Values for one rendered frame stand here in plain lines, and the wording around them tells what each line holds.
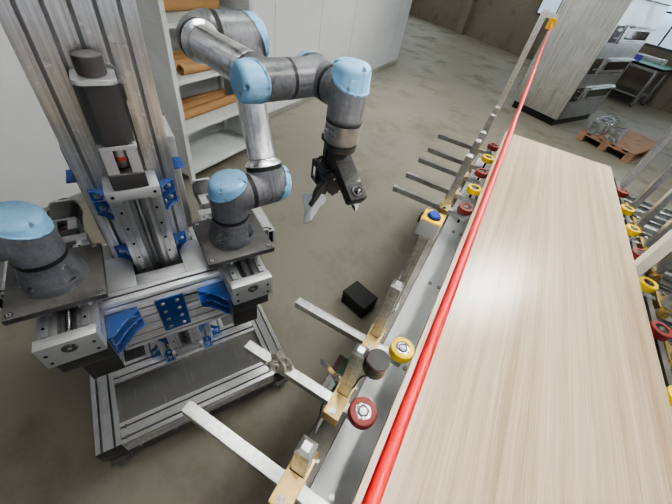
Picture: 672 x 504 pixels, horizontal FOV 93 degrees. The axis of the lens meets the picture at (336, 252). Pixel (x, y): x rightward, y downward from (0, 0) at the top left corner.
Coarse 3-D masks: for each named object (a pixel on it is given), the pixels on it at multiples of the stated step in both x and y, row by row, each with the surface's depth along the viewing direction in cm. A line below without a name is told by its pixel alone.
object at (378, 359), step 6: (372, 354) 78; (378, 354) 79; (384, 354) 79; (372, 360) 77; (378, 360) 78; (384, 360) 78; (372, 366) 76; (378, 366) 76; (384, 366) 77; (360, 378) 88; (354, 384) 92
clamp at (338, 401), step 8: (336, 392) 95; (352, 392) 96; (336, 400) 93; (344, 400) 94; (328, 408) 91; (336, 408) 92; (344, 408) 92; (328, 416) 91; (336, 416) 90; (336, 424) 93
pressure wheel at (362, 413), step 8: (360, 400) 91; (368, 400) 91; (352, 408) 89; (360, 408) 89; (368, 408) 90; (376, 408) 90; (352, 416) 87; (360, 416) 88; (368, 416) 88; (376, 416) 88; (352, 424) 88; (360, 424) 86; (368, 424) 86
